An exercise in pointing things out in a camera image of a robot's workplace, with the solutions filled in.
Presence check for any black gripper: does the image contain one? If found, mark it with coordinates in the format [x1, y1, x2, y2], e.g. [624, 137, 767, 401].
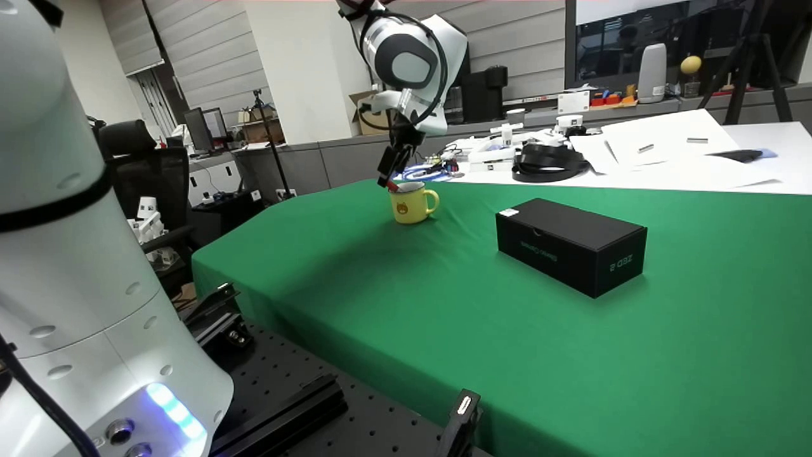
[375, 117, 426, 191]

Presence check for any grey marker with red cap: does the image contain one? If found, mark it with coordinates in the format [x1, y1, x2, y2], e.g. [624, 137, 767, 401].
[378, 173, 436, 191]

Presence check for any yellow enamel mug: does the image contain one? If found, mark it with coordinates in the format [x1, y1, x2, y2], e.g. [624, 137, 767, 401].
[388, 179, 442, 228]

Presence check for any black desktop box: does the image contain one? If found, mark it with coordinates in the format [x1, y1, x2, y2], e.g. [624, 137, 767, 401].
[459, 64, 510, 125]

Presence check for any thin black light stand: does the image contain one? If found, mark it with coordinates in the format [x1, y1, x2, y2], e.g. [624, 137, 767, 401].
[251, 87, 298, 202]

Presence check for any brown cardboard box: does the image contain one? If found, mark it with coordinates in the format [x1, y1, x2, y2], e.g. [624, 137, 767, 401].
[239, 117, 288, 146]

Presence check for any green table cloth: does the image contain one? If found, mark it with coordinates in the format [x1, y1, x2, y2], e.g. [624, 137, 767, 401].
[189, 178, 812, 457]

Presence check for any small white box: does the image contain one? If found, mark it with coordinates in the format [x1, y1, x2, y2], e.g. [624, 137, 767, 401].
[557, 88, 593, 117]

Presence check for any black office chair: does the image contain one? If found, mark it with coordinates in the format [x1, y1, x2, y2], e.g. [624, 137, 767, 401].
[90, 117, 199, 296]

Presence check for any small white figurine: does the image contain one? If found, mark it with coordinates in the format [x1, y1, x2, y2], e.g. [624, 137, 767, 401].
[128, 192, 171, 245]

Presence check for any white paper sheet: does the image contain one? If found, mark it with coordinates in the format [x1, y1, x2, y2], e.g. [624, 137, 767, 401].
[593, 107, 744, 170]

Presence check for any white speaker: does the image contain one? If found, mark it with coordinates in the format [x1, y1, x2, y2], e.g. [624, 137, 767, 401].
[637, 40, 670, 104]

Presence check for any black flat case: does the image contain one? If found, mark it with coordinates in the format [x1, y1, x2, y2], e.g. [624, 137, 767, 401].
[708, 146, 770, 165]

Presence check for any black tripod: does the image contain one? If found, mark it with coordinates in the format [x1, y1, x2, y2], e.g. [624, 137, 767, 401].
[698, 0, 798, 127]

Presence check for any blue cable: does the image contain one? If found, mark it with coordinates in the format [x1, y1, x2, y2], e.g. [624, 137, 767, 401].
[417, 163, 464, 186]

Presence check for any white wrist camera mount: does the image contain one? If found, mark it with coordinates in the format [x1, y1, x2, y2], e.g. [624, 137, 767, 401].
[361, 87, 412, 113]

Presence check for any black coiled cable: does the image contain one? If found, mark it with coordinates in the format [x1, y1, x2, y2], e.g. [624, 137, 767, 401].
[510, 139, 591, 186]

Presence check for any black rectangular camera box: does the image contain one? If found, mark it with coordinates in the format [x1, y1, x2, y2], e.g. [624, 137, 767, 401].
[495, 196, 651, 299]

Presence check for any black clamp mount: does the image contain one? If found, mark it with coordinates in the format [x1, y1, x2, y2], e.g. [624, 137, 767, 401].
[181, 278, 257, 358]

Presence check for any black bracket with white label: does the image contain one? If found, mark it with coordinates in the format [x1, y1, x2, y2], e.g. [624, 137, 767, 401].
[434, 387, 486, 457]

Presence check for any black aluminium rail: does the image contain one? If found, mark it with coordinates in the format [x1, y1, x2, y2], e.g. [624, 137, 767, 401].
[209, 372, 351, 457]

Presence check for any black base cable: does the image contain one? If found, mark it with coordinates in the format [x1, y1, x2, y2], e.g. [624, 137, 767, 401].
[0, 334, 104, 457]

